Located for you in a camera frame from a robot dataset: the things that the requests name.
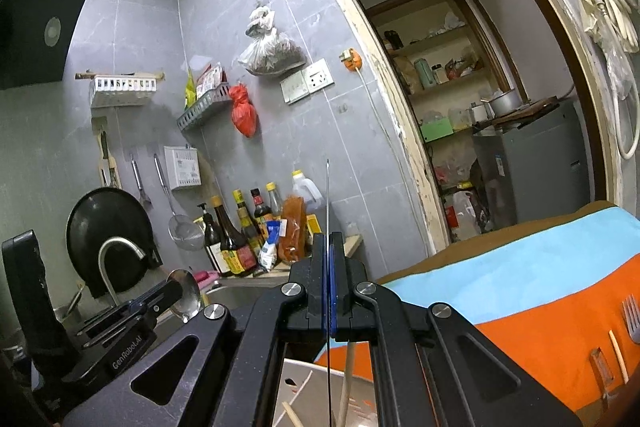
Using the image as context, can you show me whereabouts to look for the dark pump bottle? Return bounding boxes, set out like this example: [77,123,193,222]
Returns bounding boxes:
[196,203,226,273]

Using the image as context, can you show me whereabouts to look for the white perforated wall box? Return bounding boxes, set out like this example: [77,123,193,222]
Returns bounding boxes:
[164,146,202,192]

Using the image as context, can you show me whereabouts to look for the white hose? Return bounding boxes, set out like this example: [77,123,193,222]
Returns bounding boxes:
[614,82,640,160]

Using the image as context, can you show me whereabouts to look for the hanging steel utensil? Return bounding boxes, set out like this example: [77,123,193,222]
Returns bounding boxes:
[131,154,152,210]

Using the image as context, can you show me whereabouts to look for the blue white packet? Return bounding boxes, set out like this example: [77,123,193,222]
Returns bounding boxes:
[257,219,290,272]

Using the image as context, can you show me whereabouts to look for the red plastic bag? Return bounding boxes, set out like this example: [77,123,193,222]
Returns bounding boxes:
[229,83,259,138]

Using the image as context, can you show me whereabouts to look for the wall switch plate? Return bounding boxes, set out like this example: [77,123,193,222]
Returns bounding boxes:
[280,74,310,105]

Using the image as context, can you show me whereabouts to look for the metal pot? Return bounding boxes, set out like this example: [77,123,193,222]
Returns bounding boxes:
[482,88,523,118]

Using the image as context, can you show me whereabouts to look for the black frying pan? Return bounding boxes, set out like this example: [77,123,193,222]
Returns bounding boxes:
[66,187,157,300]

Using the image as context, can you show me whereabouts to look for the clear bag of dried goods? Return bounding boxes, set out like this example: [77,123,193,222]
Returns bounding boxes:
[237,29,307,76]

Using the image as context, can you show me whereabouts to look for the wall socket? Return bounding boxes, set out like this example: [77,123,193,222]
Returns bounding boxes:
[305,59,335,94]

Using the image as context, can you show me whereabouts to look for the teal bottle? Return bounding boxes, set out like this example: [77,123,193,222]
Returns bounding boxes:
[414,58,436,90]

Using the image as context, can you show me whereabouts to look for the orange seasoning packet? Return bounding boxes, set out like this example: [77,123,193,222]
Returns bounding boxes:
[277,197,308,264]

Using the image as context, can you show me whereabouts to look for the clear plastic bag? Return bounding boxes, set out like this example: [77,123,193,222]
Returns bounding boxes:
[605,42,636,100]

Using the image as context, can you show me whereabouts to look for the white plastic utensil holder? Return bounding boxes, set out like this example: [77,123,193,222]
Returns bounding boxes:
[272,341,377,427]

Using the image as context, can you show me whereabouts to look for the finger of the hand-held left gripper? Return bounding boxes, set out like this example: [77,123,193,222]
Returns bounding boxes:
[82,302,176,349]
[75,281,184,338]

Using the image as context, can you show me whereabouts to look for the yellow capped sauce bottle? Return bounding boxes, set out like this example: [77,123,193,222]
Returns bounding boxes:
[231,189,266,258]

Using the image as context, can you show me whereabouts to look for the clear yellow capped bottle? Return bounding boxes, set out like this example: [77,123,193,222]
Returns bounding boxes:
[265,182,285,223]

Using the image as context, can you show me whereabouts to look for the steel mesh strainer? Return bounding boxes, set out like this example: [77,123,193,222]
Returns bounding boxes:
[152,154,206,252]

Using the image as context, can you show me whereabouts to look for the red capped sauce bottle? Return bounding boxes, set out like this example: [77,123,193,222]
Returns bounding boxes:
[249,188,275,238]

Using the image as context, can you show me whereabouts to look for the tall soy sauce bottle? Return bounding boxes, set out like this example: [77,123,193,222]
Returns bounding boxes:
[210,196,258,278]

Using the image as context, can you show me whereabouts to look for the white plastic wall basket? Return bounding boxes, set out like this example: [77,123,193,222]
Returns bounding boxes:
[89,76,157,108]

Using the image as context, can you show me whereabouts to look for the white power cable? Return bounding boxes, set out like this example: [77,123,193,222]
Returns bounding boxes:
[355,67,433,258]

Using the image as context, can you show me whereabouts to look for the wooden paddle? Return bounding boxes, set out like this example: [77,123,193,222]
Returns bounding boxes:
[91,117,123,188]

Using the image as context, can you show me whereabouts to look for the slim steel utensil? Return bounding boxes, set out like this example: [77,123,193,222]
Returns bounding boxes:
[325,159,333,427]

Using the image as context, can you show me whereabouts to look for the red white seasoning packets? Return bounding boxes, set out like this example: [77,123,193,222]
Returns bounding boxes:
[196,63,228,100]

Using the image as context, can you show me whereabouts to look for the steel sink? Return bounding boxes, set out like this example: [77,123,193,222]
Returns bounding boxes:
[200,279,288,323]

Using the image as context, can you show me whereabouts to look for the white door frame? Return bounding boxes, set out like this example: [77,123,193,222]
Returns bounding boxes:
[292,0,621,258]

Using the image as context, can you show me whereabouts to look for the striped blanket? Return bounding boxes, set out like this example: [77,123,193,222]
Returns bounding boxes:
[312,201,640,427]

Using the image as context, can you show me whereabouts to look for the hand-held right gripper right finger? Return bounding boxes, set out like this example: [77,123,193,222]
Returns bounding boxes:
[330,232,583,427]

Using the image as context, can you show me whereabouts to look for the green box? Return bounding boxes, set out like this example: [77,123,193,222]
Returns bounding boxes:
[419,117,455,142]

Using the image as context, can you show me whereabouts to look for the grey wall shelf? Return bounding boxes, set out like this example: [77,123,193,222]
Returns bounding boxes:
[176,88,235,132]

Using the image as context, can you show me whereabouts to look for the wooden shelf unit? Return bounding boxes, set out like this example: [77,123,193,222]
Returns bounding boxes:
[367,0,528,188]

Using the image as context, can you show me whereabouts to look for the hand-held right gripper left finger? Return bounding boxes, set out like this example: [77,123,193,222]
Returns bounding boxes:
[62,232,331,427]

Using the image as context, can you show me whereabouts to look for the yellow green packet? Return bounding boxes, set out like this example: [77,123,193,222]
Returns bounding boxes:
[184,69,198,110]

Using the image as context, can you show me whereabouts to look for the white jug red label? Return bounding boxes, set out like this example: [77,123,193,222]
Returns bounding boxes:
[442,189,483,240]

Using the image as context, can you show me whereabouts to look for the wooden cutting board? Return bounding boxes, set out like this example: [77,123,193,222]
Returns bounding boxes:
[472,97,560,130]

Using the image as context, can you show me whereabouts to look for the steel faucet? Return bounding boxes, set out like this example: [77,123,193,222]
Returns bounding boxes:
[97,237,160,308]

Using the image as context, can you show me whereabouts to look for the steel fork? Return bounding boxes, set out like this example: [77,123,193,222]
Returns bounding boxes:
[620,294,640,345]

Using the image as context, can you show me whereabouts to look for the black range hood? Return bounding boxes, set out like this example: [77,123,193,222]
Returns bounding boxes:
[0,0,101,90]

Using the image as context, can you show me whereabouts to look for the grey cabinet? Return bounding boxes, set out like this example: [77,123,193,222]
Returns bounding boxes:
[472,99,596,233]

